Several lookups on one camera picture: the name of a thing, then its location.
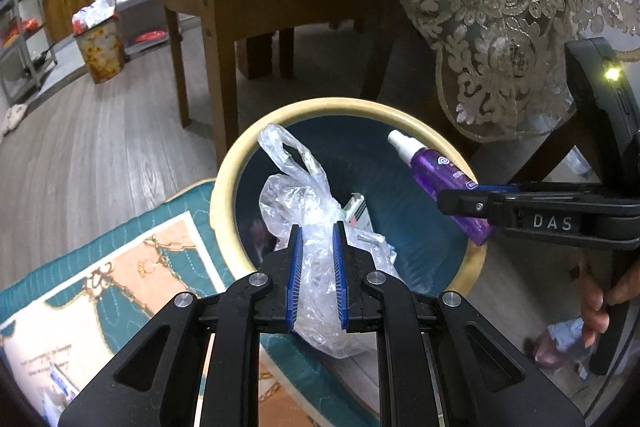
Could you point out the wooden kitchen cabinet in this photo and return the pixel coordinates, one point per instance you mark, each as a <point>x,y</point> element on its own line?
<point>65,12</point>

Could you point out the green and white carton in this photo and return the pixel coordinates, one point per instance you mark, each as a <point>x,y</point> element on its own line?
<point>361,217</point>

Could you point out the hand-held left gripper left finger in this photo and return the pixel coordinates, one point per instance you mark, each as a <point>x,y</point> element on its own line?
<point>296,277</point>

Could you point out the white bin liner bag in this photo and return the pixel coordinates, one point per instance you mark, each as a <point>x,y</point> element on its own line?
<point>92,14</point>

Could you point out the floral waste bin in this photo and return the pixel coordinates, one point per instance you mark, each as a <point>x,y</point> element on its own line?
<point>102,52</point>

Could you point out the pink and blue cloth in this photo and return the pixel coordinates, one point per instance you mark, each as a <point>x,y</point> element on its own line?
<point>562,347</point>

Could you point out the purple spray bottle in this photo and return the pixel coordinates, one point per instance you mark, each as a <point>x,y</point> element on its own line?
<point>435,167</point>

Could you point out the wooden chair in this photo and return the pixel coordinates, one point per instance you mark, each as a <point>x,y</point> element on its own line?
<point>215,32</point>

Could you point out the clear plastic bag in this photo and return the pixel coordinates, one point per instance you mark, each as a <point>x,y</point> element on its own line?
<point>310,202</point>

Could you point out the red item on shelf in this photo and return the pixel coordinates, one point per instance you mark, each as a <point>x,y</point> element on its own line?
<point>150,37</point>

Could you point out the person's right hand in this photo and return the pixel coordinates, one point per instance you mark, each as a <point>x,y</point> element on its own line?
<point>595,312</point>

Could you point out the light blue packet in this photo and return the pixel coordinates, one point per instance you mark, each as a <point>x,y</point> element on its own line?
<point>62,394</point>

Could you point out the white slipper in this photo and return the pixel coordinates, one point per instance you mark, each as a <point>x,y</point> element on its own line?
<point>12,119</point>

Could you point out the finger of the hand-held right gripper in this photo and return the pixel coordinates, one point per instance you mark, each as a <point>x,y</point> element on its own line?
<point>470,204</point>
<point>540,188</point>

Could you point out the teal bin with cream rim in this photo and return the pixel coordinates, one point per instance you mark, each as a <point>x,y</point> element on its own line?
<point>350,147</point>

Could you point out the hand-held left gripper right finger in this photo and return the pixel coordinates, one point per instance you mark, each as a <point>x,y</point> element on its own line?
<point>339,277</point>

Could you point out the teal and orange patterned mat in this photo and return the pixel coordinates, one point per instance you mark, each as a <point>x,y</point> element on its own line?
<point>125,257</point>

